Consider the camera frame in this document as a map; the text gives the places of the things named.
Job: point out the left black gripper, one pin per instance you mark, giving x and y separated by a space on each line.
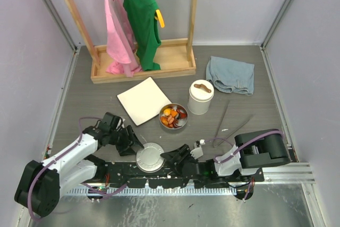
130 140

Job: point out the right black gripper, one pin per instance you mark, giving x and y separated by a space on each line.
176 164

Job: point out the orange strawberry shaped piece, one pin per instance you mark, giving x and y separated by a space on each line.
164 120

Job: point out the shallow round metal tin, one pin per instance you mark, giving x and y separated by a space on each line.
172 106

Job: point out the white square plate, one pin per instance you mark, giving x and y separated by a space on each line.
143 101

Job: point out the yellow corn piece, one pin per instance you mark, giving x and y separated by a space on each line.
167 111

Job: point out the tall metal container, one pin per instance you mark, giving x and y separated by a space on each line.
198 107

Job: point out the white lid with leather strap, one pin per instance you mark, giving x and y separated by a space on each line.
201 90

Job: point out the blue denim cloth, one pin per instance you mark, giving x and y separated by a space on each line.
230 76

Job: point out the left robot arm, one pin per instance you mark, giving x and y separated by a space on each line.
43 183

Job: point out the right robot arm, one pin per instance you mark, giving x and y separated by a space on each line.
251 153

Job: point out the wooden clothes rack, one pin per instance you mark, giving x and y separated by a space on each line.
175 56

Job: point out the pink shirt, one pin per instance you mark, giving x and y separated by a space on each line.
120 40

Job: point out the green shirt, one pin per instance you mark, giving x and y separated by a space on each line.
141 15

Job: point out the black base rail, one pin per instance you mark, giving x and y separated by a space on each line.
120 173

